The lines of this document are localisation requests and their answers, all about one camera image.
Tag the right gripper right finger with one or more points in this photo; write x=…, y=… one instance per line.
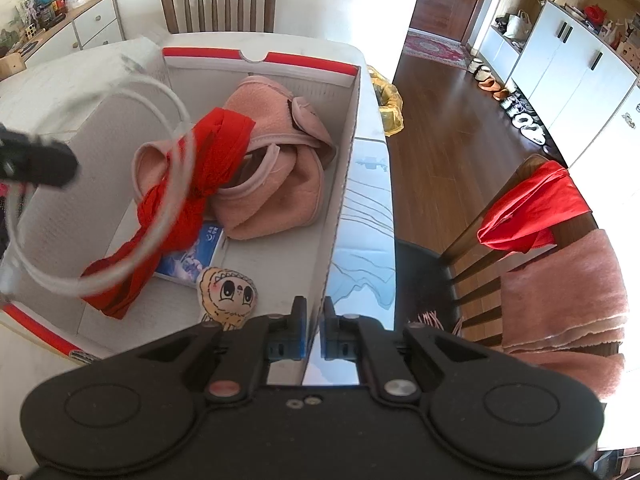
x=365, y=342

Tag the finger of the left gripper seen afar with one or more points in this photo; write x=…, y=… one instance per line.
x=29, y=159

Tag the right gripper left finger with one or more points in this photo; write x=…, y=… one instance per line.
x=247, y=353

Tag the red and white cardboard box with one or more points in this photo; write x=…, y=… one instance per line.
x=106, y=102

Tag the cartoon face plush doll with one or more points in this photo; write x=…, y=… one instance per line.
x=226, y=297

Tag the black chair seat cushion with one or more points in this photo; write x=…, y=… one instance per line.
x=424, y=293

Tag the blue and white small box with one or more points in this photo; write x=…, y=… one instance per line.
x=185, y=267

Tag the wooden chair beside table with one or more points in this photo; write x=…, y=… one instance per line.
x=476, y=270

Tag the red knotted cloth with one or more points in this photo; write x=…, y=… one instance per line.
x=221, y=141

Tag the white drawer sideboard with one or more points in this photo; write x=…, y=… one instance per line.
x=96, y=23

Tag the pink fleece garment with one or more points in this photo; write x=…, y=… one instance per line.
x=279, y=184

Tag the pink towel on chair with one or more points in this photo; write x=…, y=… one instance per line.
x=557, y=307

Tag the red cloth on chair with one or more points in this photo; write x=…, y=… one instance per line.
x=522, y=219

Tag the yellow plastic bag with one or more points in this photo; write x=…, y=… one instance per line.
x=390, y=103

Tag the wooden chair behind table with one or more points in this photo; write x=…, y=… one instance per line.
x=219, y=15

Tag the row of shoes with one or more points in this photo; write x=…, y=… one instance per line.
x=522, y=116

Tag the patterned door rug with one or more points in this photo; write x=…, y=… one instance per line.
x=420, y=44

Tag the white tall cabinet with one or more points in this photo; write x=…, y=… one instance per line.
x=573, y=80

